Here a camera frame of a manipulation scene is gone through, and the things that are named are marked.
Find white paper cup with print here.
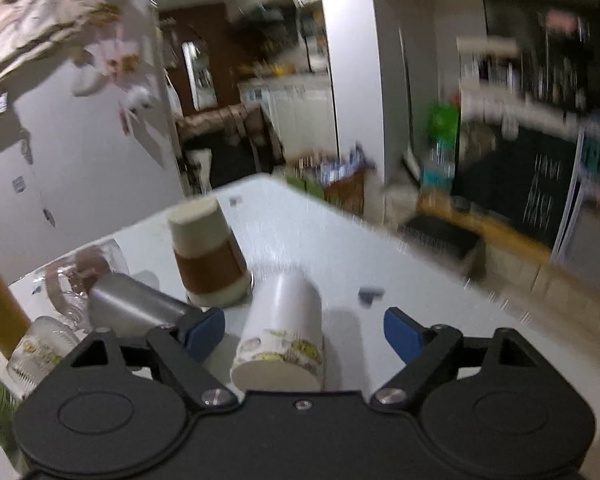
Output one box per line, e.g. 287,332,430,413
230,269,326,393

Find stainless steel cup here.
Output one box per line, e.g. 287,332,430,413
87,273,204,337

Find paper cup with brown sleeve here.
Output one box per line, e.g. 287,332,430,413
166,195,251,308

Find small patterned glass cup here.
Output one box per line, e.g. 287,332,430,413
6,316,80,396

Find clear glass mug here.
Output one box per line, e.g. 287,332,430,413
36,238,129,332

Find bear print hanging cloth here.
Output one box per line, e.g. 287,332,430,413
0,0,157,97

